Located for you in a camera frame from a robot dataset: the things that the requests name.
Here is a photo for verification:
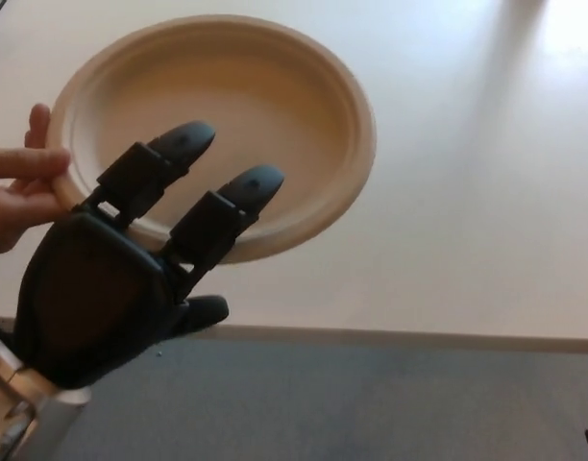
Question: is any person's bare hand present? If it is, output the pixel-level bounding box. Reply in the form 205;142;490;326
0;103;73;255

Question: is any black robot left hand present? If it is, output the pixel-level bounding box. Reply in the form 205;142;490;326
12;120;286;391

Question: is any beige paper plate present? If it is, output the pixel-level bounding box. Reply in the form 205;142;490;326
44;13;377;265

